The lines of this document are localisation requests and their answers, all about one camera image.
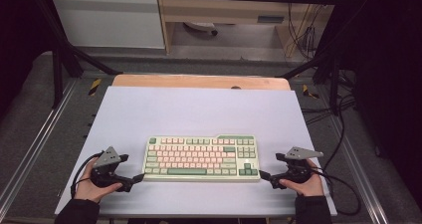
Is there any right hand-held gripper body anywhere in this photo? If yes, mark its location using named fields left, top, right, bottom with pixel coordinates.
left=270, top=146, right=324, bottom=189

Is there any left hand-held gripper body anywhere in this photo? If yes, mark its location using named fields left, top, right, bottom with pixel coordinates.
left=90, top=145, right=134, bottom=193

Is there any green and pink keyboard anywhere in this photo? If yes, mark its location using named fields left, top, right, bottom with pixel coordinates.
left=141, top=133, right=262, bottom=184

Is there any person's right hand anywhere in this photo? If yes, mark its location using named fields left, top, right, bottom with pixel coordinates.
left=278, top=158, right=325, bottom=198

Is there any person's left hand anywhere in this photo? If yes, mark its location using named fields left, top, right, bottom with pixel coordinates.
left=73, top=156, right=123, bottom=204

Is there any yellow and black tape strip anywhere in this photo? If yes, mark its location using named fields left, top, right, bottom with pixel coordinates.
left=301, top=84, right=320, bottom=100
left=88, top=78, right=103, bottom=97

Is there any white board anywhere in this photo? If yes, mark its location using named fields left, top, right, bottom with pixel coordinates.
left=54, top=86, right=338, bottom=218

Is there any wooden table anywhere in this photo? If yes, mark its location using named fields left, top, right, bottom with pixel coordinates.
left=111, top=74, right=292, bottom=92

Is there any white cabinet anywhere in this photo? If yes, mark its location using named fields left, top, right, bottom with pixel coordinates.
left=50, top=0, right=166, bottom=50

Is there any dark curtain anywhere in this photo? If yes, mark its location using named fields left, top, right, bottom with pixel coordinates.
left=0, top=0, right=56, bottom=119
left=326, top=0, right=422, bottom=203

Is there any white chair base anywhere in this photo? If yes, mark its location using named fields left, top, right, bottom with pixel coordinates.
left=182, top=21, right=219, bottom=37

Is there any light wooden desk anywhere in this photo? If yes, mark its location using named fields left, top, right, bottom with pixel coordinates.
left=155, top=0, right=343, bottom=58

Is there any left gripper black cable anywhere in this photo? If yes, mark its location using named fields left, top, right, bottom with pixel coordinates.
left=70, top=151, right=105, bottom=200

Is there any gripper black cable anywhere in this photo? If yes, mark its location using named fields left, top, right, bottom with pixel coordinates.
left=70, top=151, right=105, bottom=200
left=310, top=165, right=363, bottom=217

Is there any black floor cable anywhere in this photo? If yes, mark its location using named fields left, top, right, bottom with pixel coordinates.
left=300, top=93, right=358, bottom=172

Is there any aluminium floor rail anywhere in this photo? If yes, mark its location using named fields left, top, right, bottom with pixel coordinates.
left=0, top=79, right=80, bottom=212
left=326, top=113, right=390, bottom=224

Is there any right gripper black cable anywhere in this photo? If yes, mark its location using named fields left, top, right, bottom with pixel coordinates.
left=310, top=165, right=363, bottom=217

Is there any bundle of hanging cables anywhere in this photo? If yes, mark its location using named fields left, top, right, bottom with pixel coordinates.
left=286, top=0, right=330, bottom=60

